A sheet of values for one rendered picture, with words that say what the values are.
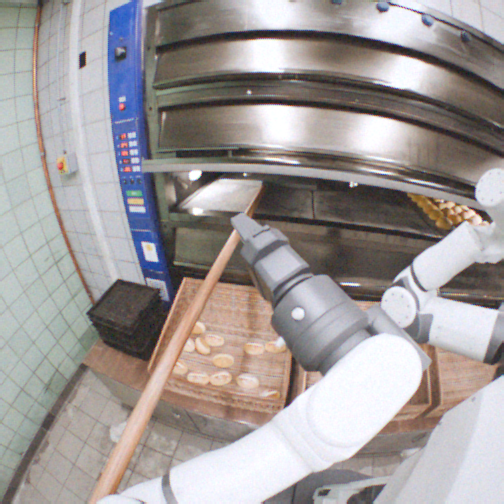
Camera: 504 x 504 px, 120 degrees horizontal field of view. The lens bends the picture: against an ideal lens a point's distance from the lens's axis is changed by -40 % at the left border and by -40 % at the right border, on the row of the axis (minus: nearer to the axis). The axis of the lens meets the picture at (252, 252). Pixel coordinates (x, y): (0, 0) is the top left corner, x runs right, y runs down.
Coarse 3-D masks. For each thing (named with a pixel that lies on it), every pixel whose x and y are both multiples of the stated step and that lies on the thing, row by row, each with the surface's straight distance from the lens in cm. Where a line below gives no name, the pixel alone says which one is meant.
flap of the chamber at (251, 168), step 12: (144, 168) 89; (156, 168) 86; (168, 168) 83; (180, 168) 81; (192, 168) 79; (204, 168) 77; (216, 168) 76; (228, 168) 74; (240, 168) 73; (252, 168) 73; (264, 168) 72; (276, 168) 71; (288, 168) 71; (300, 168) 71; (348, 180) 72; (360, 180) 73; (372, 180) 74; (384, 180) 75; (420, 192) 80; (432, 192) 82; (444, 192) 85; (468, 204) 92
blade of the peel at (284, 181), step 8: (224, 176) 149; (232, 176) 155; (240, 176) 154; (248, 176) 154; (256, 176) 154; (264, 176) 154; (272, 176) 155; (280, 176) 156; (288, 176) 157; (296, 176) 158; (240, 184) 138; (248, 184) 137; (256, 184) 136; (272, 184) 134; (280, 184) 133; (288, 184) 133; (296, 184) 133; (304, 184) 142; (312, 184) 144
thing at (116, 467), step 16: (224, 256) 67; (208, 288) 57; (192, 304) 54; (192, 320) 51; (176, 336) 48; (176, 352) 47; (160, 368) 45; (160, 384) 44; (144, 400) 43; (144, 416) 42; (128, 432) 42; (128, 448) 42; (112, 464) 42; (128, 464) 43; (112, 480) 42; (96, 496) 43
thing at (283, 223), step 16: (176, 208) 111; (224, 224) 99; (272, 224) 94; (288, 224) 93; (304, 224) 93; (320, 224) 94; (336, 224) 96; (352, 224) 99; (368, 240) 98; (384, 240) 100; (400, 240) 102; (416, 240) 105; (432, 240) 110
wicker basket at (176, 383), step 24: (192, 288) 120; (216, 288) 115; (240, 288) 111; (240, 312) 118; (168, 336) 113; (192, 336) 127; (240, 336) 124; (264, 336) 123; (192, 360) 119; (240, 360) 116; (288, 360) 96; (168, 384) 108; (192, 384) 96; (264, 384) 110; (264, 408) 101
